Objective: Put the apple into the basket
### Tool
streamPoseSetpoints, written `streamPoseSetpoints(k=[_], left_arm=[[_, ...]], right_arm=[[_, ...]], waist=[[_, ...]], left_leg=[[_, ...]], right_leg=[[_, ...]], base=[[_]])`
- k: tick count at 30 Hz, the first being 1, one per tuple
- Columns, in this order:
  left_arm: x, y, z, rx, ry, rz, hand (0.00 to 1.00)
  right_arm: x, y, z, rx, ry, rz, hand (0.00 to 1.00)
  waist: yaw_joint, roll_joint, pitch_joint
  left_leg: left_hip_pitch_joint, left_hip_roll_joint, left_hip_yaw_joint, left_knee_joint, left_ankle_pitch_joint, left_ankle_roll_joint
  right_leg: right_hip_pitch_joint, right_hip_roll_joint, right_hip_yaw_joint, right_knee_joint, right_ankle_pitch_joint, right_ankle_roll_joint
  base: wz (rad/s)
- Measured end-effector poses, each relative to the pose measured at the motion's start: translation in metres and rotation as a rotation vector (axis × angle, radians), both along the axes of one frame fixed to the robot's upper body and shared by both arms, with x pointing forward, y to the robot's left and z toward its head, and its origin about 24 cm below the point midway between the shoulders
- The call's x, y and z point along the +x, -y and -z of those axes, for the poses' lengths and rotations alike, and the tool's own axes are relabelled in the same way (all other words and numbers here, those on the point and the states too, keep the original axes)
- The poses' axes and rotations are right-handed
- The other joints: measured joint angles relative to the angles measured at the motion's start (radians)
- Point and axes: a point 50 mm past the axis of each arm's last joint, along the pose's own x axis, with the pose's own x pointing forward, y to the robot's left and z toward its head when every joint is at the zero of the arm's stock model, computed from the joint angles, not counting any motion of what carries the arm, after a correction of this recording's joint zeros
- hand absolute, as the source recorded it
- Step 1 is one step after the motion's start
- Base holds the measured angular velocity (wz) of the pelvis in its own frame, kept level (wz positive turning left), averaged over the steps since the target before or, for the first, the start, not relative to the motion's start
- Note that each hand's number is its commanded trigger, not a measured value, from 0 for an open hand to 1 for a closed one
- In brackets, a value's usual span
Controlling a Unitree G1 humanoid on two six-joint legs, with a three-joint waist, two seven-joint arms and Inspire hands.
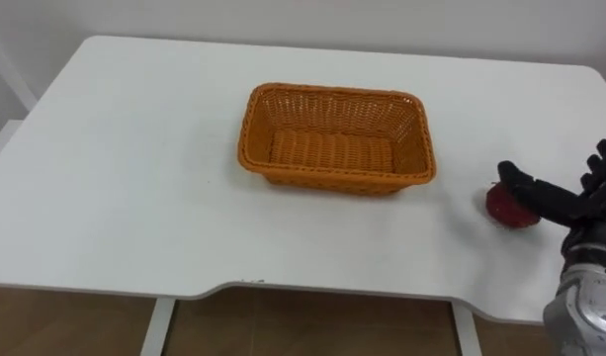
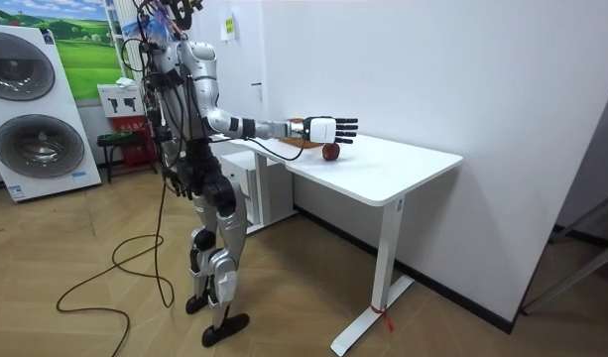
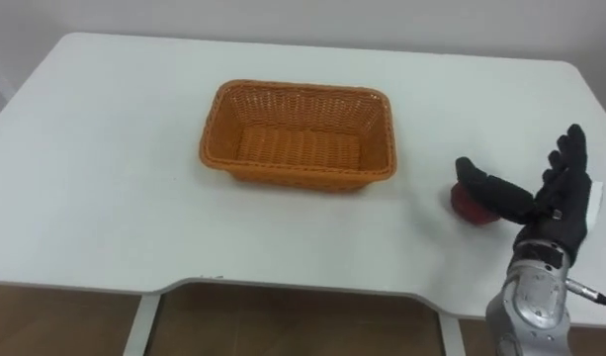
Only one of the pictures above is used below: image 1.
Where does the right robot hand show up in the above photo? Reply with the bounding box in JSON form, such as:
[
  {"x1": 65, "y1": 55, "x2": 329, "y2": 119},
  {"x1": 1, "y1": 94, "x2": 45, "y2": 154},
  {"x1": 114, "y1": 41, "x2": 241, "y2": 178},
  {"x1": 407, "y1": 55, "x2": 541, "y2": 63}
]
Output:
[{"x1": 496, "y1": 128, "x2": 606, "y2": 258}]

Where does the white desk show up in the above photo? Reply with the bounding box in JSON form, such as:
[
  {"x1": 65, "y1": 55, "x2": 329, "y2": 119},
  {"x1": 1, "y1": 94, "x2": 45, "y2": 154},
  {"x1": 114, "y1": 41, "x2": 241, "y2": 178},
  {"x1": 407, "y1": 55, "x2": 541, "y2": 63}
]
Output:
[{"x1": 0, "y1": 35, "x2": 606, "y2": 356}]

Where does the orange woven basket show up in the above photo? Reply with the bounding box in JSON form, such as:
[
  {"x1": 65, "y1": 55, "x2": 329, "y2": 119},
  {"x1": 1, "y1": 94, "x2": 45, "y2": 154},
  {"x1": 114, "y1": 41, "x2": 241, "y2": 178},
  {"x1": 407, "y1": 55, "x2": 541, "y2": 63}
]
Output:
[{"x1": 236, "y1": 82, "x2": 438, "y2": 197}]

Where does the red apple soft toy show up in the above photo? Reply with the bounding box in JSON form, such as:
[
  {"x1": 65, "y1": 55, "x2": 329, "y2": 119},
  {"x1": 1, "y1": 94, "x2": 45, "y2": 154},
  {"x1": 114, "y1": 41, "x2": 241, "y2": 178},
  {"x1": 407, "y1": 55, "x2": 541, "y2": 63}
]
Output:
[{"x1": 484, "y1": 181, "x2": 542, "y2": 229}]

